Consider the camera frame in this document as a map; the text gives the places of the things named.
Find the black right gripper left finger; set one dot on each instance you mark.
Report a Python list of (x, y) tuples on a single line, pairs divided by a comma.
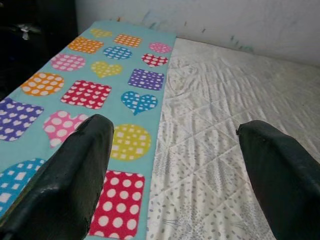
[(62, 190)]

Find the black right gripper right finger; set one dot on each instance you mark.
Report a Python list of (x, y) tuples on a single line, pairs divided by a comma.
[(285, 180)]

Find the grey quilted mattress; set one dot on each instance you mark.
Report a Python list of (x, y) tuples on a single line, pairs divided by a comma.
[(225, 125)]

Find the black bag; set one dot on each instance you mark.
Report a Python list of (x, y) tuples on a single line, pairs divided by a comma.
[(27, 37)]

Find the teal blanket with colourful shapes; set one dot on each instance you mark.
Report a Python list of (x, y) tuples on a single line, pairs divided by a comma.
[(100, 82)]

